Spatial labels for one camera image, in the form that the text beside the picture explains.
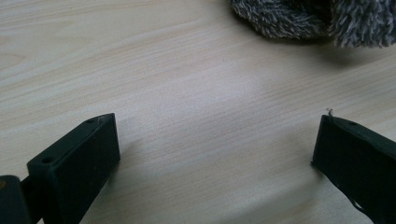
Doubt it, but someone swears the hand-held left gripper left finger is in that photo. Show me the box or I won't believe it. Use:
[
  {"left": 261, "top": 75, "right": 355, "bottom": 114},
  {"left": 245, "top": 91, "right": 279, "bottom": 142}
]
[{"left": 26, "top": 112, "right": 121, "bottom": 224}]

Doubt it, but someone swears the grey fluffy cloth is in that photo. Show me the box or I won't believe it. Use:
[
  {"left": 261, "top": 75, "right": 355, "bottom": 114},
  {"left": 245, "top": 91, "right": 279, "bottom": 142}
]
[{"left": 229, "top": 0, "right": 396, "bottom": 49}]

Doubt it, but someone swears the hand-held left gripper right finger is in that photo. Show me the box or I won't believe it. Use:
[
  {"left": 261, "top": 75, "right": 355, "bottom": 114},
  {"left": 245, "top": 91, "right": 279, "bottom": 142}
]
[{"left": 311, "top": 114, "right": 396, "bottom": 224}]

